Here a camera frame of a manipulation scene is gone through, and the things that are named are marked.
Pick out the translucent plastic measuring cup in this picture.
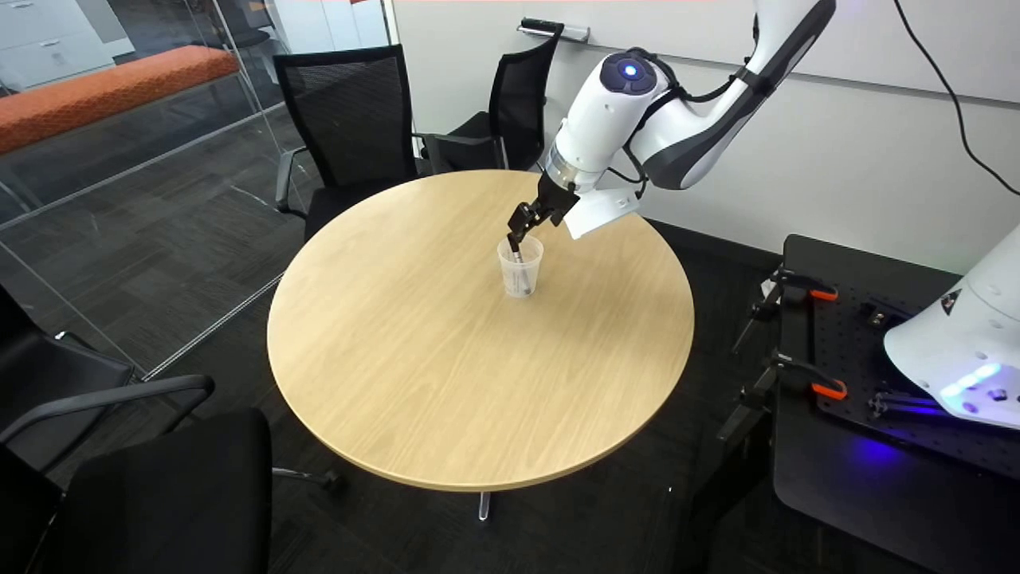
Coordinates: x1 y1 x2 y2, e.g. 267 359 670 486
494 236 548 302

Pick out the black base mounting clamp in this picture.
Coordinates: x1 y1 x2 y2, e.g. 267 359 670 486
868 388 943 421
858 300 918 334

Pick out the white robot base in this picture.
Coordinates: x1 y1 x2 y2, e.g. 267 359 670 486
880 219 1020 434

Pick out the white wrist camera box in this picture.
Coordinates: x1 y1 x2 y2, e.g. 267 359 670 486
561 186 644 244

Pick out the black office chair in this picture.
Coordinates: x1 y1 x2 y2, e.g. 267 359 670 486
426 15 569 178
271 41 421 244
0 371 345 574
0 284 148 472

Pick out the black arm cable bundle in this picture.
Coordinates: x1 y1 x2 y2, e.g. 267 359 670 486
619 41 774 201

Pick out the black mounting board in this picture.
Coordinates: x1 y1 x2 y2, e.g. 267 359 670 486
771 234 1020 574

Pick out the thin black hanging cable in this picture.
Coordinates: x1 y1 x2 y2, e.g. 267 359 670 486
889 0 1020 201

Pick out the orange handled black clamp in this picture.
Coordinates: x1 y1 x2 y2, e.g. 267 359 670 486
736 351 854 421
758 268 844 326

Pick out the orange bench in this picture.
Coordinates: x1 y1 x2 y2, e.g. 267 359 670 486
0 41 242 158

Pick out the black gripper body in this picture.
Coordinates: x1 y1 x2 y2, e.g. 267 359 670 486
534 174 584 231

